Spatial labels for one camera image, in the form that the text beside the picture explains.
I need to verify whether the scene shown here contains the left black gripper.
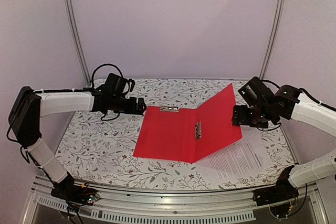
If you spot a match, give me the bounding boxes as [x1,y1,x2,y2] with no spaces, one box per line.
[110,95,147,115]

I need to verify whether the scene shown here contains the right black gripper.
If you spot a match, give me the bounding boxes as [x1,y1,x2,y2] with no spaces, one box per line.
[233,104,272,129]

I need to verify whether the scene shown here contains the printed white paper sheets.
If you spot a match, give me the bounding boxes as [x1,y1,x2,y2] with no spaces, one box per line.
[191,127,271,189]

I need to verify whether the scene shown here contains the red file folder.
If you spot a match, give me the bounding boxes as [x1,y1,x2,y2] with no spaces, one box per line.
[133,84,242,163]

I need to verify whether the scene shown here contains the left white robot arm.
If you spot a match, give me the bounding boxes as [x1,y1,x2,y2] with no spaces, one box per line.
[8,73,146,200]

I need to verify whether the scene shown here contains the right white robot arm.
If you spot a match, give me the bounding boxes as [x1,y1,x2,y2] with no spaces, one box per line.
[232,77,335,201]

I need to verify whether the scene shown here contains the spine metal folder clip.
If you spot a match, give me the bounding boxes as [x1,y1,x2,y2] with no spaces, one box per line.
[194,121,202,140]

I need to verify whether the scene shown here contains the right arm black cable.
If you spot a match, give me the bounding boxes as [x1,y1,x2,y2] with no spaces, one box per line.
[261,79,336,111]

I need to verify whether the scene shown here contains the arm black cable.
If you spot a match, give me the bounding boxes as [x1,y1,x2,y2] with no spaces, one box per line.
[261,79,336,111]
[89,63,136,96]

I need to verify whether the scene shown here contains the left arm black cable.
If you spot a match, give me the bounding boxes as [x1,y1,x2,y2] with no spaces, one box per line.
[89,63,136,96]

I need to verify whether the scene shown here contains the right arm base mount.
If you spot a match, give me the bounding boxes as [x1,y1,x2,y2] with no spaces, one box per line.
[253,165,299,219]

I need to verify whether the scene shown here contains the aluminium front rail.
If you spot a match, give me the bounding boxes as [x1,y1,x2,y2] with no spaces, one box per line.
[22,176,329,223]

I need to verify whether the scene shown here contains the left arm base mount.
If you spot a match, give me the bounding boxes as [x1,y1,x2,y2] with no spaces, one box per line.
[51,174,100,206]

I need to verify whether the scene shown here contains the right aluminium frame post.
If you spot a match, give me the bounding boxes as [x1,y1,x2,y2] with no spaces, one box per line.
[259,0,285,79]

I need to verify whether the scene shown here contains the aluminium frame post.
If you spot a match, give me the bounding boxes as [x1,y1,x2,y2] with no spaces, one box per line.
[259,0,285,79]
[64,0,90,83]

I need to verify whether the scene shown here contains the left aluminium frame post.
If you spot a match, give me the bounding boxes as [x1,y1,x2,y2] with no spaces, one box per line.
[64,0,90,83]

